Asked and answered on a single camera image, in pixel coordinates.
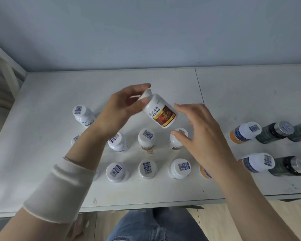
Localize person's right hand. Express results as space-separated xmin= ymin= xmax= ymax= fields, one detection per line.
xmin=171 ymin=103 xmax=233 ymax=171

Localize person's left hand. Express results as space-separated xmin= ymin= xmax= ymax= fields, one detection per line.
xmin=95 ymin=83 xmax=152 ymax=137

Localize white red-label pill bottle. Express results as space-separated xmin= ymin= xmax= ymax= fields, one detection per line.
xmin=129 ymin=89 xmax=179 ymax=129

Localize person's right forearm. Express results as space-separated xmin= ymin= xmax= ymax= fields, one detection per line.
xmin=203 ymin=156 xmax=300 ymax=241

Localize person's left forearm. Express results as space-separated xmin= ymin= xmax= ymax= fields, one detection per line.
xmin=0 ymin=122 xmax=121 ymax=241

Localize orange bottle with white cap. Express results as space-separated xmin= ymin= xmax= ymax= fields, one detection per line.
xmin=199 ymin=164 xmax=214 ymax=179
xmin=238 ymin=152 xmax=275 ymax=174
xmin=229 ymin=121 xmax=263 ymax=144

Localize group of white capped bottles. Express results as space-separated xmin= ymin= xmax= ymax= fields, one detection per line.
xmin=71 ymin=105 xmax=192 ymax=184

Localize person's blue jeans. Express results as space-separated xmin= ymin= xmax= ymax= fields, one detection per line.
xmin=106 ymin=207 xmax=209 ymax=241

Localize white wrist sleeve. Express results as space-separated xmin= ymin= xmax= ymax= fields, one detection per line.
xmin=23 ymin=157 xmax=97 ymax=225

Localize person's foot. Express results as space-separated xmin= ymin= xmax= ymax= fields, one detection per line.
xmin=71 ymin=213 xmax=96 ymax=241

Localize white metal frame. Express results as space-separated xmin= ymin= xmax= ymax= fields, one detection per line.
xmin=0 ymin=39 xmax=28 ymax=104

